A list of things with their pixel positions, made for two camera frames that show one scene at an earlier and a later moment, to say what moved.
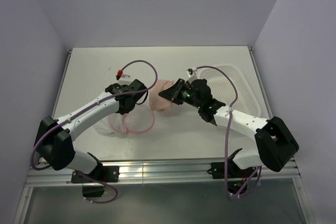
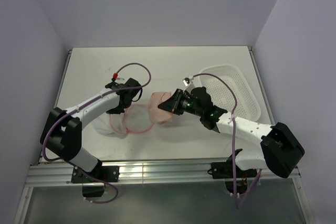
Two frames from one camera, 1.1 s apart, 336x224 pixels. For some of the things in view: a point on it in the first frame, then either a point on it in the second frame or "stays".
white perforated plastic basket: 230,85 stays
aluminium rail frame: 171,174 stays
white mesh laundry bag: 137,119 stays
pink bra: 157,102 -> 156,115
